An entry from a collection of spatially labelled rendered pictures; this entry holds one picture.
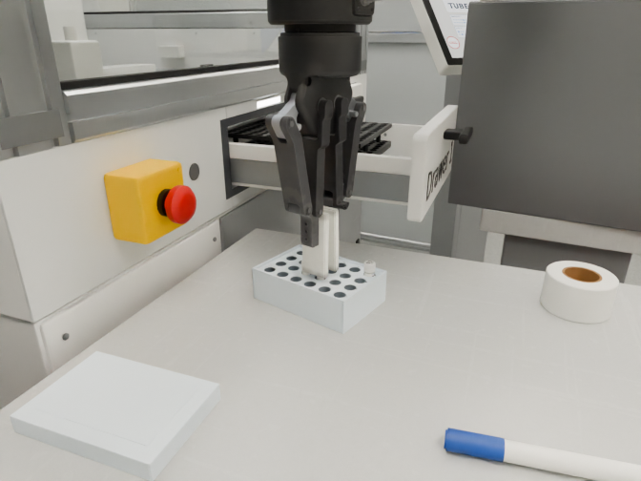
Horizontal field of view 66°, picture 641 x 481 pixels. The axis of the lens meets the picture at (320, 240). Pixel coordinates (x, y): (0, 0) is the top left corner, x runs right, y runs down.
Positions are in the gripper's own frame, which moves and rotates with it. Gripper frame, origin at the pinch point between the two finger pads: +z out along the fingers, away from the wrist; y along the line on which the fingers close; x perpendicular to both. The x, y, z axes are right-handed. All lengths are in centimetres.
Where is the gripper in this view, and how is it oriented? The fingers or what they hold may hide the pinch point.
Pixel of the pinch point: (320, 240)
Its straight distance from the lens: 51.4
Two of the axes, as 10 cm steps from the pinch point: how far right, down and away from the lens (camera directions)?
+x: -8.0, -2.3, 5.5
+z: 0.0, 9.2, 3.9
